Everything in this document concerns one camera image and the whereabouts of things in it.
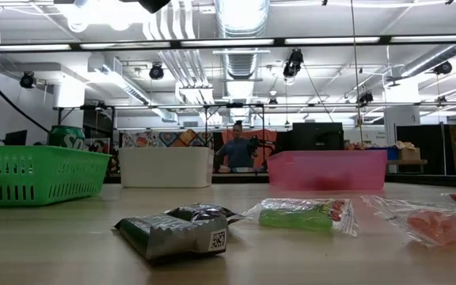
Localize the pink plastic basket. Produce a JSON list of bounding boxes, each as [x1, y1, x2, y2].
[[268, 150, 388, 192]]

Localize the black overhead light beam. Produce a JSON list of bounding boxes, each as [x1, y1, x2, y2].
[[0, 34, 456, 55]]

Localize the orange candy clear bag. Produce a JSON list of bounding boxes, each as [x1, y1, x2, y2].
[[362, 194, 456, 249]]

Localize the dark partition panel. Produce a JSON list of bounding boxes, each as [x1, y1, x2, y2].
[[396, 124, 447, 175]]

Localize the silver air duct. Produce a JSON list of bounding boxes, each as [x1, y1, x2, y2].
[[214, 0, 271, 80]]

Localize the shiny dark foil candy wrapper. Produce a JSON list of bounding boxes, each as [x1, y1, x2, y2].
[[166, 203, 247, 226]]

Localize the orange cloth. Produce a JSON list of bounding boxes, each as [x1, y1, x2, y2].
[[222, 129, 279, 169]]

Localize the green Sprite can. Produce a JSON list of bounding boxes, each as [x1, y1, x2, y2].
[[47, 124, 86, 150]]

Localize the thick black cable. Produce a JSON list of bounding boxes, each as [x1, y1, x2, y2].
[[0, 64, 50, 134]]

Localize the green candy clear bag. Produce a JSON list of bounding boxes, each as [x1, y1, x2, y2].
[[243, 197, 359, 238]]

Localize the small black monitor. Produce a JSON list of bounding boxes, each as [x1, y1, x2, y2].
[[4, 130, 28, 146]]

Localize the person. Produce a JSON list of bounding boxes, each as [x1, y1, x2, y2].
[[215, 120, 259, 173]]

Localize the colourful patterned quilt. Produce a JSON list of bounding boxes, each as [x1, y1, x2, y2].
[[121, 129, 215, 148]]

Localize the large black monitor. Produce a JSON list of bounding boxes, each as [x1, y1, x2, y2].
[[292, 122, 345, 151]]

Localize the blue bin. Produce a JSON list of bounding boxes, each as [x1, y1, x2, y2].
[[370, 146, 400, 161]]

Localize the silver wrapper with QR code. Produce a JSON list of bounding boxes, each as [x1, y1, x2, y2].
[[114, 213, 230, 261]]

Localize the thin hanging cable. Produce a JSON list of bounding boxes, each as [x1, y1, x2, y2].
[[349, 0, 366, 146]]

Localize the cardboard box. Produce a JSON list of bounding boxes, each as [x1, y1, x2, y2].
[[398, 141, 422, 162]]

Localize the white pillar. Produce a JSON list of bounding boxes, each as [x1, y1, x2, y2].
[[384, 105, 421, 146]]

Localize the green plastic basket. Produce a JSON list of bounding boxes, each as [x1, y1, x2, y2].
[[0, 145, 112, 207]]

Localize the white plastic bin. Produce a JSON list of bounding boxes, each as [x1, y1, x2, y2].
[[119, 146, 215, 188]]

